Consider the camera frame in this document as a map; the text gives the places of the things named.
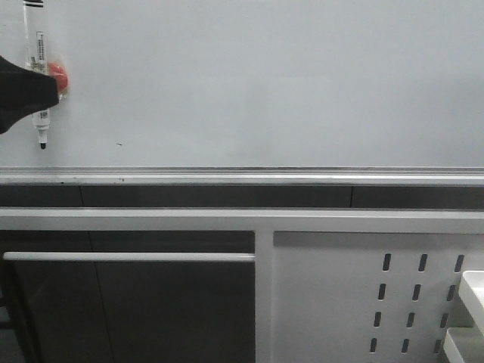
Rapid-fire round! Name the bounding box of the white lower plastic tray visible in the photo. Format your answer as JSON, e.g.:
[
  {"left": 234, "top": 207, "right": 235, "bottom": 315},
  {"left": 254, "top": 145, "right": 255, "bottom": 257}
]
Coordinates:
[{"left": 443, "top": 327, "right": 484, "bottom": 363}]

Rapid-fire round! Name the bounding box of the white upper plastic tray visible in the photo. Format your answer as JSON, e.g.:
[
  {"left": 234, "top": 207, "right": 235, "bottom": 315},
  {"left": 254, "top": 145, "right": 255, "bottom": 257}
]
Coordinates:
[{"left": 458, "top": 271, "right": 484, "bottom": 334}]

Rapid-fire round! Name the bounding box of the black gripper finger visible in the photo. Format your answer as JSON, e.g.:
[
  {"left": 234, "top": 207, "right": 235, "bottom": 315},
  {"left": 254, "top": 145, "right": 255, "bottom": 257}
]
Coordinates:
[{"left": 0, "top": 57, "right": 59, "bottom": 134}]

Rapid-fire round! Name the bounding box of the white metal stand frame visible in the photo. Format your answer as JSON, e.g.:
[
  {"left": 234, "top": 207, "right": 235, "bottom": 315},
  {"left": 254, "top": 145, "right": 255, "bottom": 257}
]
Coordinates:
[{"left": 1, "top": 208, "right": 483, "bottom": 362}]

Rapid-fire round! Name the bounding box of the white plastic tray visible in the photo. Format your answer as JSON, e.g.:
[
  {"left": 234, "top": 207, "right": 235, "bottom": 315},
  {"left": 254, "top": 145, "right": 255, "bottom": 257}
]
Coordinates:
[
  {"left": 443, "top": 327, "right": 484, "bottom": 363},
  {"left": 458, "top": 271, "right": 484, "bottom": 334}
]

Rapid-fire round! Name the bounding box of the red round magnet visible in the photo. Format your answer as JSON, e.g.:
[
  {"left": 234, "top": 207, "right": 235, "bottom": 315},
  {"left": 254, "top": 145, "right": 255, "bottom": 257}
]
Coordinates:
[{"left": 48, "top": 62, "right": 69, "bottom": 99}]

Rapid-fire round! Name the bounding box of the large whiteboard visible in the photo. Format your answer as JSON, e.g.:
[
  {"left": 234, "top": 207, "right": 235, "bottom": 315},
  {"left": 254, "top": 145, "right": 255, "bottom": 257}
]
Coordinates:
[{"left": 1, "top": 1, "right": 483, "bottom": 186}]

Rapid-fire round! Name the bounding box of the white horizontal rod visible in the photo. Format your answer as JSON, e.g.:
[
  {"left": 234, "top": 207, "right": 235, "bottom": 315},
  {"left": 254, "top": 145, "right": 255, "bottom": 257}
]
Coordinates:
[{"left": 3, "top": 252, "right": 256, "bottom": 263}]

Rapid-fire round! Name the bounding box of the white whiteboard marker pen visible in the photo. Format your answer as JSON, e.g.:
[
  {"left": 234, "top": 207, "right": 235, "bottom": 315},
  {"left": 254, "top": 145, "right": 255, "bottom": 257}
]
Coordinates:
[{"left": 22, "top": 0, "right": 52, "bottom": 151}]

